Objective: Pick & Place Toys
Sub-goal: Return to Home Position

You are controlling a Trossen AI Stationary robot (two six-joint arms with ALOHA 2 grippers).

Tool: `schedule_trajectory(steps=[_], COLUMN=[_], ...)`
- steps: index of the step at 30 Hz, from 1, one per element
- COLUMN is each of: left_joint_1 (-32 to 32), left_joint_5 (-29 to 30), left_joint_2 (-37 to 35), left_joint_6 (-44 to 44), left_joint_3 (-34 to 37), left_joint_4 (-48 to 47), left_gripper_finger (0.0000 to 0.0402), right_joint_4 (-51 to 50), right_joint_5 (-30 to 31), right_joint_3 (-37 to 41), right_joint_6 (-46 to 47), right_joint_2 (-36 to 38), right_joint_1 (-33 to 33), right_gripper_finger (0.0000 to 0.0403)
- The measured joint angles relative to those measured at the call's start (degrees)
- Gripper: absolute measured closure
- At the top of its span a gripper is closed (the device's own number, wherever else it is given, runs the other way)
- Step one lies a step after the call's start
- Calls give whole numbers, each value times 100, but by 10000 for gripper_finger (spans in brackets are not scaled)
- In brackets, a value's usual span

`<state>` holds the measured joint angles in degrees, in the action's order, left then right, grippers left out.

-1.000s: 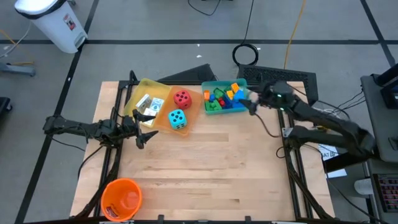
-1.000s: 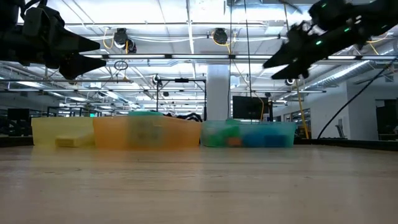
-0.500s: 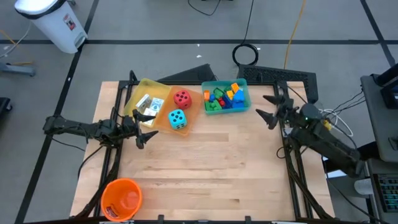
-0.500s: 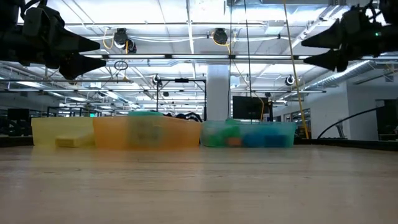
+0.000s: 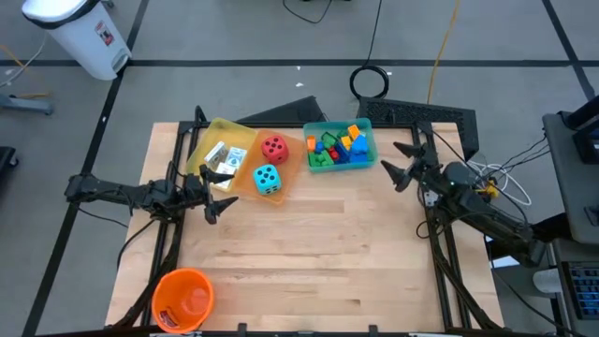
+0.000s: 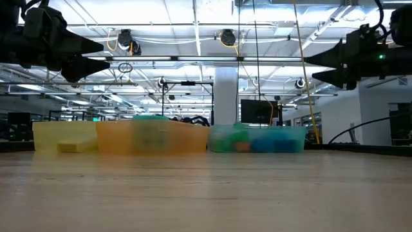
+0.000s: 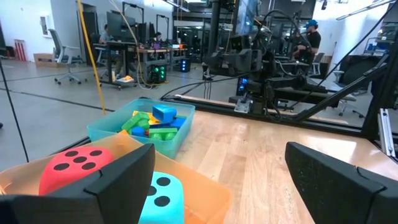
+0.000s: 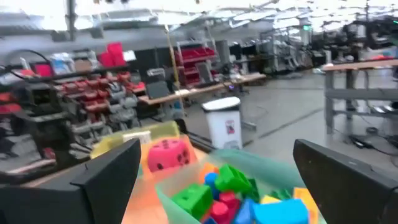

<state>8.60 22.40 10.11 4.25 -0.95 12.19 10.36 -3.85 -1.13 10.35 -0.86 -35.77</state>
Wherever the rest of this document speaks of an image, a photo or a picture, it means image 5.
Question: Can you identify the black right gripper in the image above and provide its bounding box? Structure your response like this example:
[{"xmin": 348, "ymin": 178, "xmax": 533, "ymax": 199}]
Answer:
[{"xmin": 380, "ymin": 140, "xmax": 445, "ymax": 194}]

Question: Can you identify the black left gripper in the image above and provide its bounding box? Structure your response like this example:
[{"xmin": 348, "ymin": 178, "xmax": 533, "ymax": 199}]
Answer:
[{"xmin": 180, "ymin": 163, "xmax": 241, "ymax": 226}]

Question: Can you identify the grey-print playing card box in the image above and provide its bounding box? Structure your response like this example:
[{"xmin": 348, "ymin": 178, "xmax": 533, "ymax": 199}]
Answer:
[
  {"xmin": 203, "ymin": 140, "xmax": 230, "ymax": 169},
  {"xmin": 210, "ymin": 162, "xmax": 239, "ymax": 192}
]

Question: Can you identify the blue-print playing card box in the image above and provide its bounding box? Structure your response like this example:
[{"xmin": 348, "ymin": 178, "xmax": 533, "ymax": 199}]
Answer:
[{"xmin": 225, "ymin": 146, "xmax": 249, "ymax": 169}]

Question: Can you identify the light blue toy block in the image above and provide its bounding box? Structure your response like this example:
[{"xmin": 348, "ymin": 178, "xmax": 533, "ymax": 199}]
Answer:
[{"xmin": 349, "ymin": 135, "xmax": 371, "ymax": 164}]

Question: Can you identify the teal foam die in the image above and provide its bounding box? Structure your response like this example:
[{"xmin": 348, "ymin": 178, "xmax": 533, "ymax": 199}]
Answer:
[{"xmin": 252, "ymin": 164, "xmax": 284, "ymax": 196}]

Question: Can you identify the red foam die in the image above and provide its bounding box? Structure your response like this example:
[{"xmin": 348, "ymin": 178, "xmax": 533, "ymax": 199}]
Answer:
[{"xmin": 260, "ymin": 135, "xmax": 290, "ymax": 166}]

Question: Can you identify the large green two-stud block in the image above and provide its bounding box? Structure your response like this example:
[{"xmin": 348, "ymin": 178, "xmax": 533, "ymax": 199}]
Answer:
[{"xmin": 307, "ymin": 150, "xmax": 336, "ymax": 169}]

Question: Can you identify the black perforated panel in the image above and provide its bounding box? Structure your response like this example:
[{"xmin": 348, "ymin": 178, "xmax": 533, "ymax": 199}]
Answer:
[{"xmin": 356, "ymin": 95, "xmax": 481, "ymax": 161}]

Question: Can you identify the yellow translucent plastic bin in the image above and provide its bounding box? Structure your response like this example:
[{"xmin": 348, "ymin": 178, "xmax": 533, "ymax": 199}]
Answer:
[{"xmin": 183, "ymin": 116, "xmax": 259, "ymax": 194}]

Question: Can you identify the orange translucent plastic bin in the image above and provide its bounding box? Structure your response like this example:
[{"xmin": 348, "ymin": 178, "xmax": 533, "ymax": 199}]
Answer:
[{"xmin": 232, "ymin": 128, "xmax": 308, "ymax": 207}]

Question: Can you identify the teal translucent plastic bin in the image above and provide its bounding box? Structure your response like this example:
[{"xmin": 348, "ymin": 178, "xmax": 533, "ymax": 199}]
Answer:
[{"xmin": 302, "ymin": 117, "xmax": 379, "ymax": 174}]

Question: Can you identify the black angled floor panel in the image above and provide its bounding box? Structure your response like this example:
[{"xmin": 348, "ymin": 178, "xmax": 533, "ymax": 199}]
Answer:
[{"xmin": 236, "ymin": 95, "xmax": 329, "ymax": 125}]

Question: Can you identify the orange plastic bucket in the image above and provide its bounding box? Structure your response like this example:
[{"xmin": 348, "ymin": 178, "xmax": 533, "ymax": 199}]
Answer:
[{"xmin": 150, "ymin": 267, "xmax": 216, "ymax": 335}]

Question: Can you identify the dark side desk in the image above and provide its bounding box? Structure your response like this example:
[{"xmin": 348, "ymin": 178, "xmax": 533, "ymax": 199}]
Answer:
[{"xmin": 541, "ymin": 95, "xmax": 599, "ymax": 247}]

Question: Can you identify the white rounded desk object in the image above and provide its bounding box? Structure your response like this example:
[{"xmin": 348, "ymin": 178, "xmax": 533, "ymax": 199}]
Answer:
[{"xmin": 532, "ymin": 267, "xmax": 563, "ymax": 295}]

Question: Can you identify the white step trash can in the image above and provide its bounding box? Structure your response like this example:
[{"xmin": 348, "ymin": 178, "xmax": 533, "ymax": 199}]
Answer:
[{"xmin": 21, "ymin": 0, "xmax": 134, "ymax": 82}]

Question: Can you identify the grey floor stand base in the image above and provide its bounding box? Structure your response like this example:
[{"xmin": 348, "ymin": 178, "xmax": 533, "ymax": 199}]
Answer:
[{"xmin": 0, "ymin": 92, "xmax": 54, "ymax": 116}]

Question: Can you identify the black floor caster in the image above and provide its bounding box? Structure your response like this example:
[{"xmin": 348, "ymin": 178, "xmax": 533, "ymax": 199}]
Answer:
[{"xmin": 0, "ymin": 145, "xmax": 21, "ymax": 170}]

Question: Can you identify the black keyboard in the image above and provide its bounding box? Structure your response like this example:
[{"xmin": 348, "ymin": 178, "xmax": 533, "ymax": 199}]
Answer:
[{"xmin": 560, "ymin": 259, "xmax": 599, "ymax": 323}]

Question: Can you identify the black metal table frame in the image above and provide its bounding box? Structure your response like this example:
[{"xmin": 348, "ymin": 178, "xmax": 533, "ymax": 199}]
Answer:
[{"xmin": 110, "ymin": 105, "xmax": 505, "ymax": 337}]

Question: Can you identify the yellow cable connector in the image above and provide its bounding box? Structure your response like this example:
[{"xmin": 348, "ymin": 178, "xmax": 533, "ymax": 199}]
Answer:
[{"xmin": 476, "ymin": 180, "xmax": 501, "ymax": 200}]

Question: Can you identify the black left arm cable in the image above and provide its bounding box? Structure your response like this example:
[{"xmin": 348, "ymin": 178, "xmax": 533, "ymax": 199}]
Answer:
[{"xmin": 115, "ymin": 216, "xmax": 159, "ymax": 271}]

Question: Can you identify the black coiled floor cable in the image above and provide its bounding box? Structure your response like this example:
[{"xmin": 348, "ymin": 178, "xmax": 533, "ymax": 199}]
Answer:
[{"xmin": 347, "ymin": 0, "xmax": 391, "ymax": 101}]

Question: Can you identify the white cable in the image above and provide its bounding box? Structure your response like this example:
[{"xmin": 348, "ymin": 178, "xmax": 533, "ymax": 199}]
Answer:
[{"xmin": 467, "ymin": 160, "xmax": 534, "ymax": 208}]

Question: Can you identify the yellow hanging cable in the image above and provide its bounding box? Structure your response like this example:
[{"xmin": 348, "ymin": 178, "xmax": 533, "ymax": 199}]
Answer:
[{"xmin": 426, "ymin": 0, "xmax": 463, "ymax": 106}]

